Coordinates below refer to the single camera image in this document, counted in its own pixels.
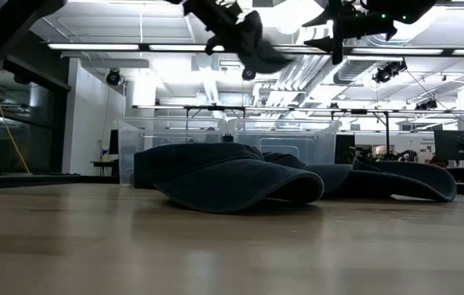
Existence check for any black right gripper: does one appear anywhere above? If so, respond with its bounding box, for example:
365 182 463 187
301 0 399 65

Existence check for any black computer tower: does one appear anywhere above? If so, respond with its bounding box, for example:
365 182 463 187
335 134 356 165

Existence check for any large black computer monitor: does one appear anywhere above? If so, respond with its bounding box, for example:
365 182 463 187
434 129 464 163

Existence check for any clear plastic bin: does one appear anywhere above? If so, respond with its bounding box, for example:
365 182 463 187
117 116 228 186
226 118 342 166

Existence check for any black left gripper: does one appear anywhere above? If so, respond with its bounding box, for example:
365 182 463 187
182 0 244 57

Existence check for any small dark side table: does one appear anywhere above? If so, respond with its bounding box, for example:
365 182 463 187
90 159 119 178

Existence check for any black ceiling spotlight cluster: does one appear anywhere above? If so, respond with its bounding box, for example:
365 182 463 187
415 98 439 111
372 59 408 85

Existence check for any long ceiling light rail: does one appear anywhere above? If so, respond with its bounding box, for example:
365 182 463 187
47 42 464 57

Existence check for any yellow hanging cable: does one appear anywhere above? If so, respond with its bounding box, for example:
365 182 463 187
0 0 31 174

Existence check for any dark blue baseball cap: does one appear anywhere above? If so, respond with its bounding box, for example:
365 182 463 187
262 151 354 196
133 142 325 214

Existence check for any small black monitor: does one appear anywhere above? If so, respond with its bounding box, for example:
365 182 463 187
108 129 120 156

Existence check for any silver ribbed ventilation duct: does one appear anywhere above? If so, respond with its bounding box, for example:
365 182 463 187
332 32 384 85

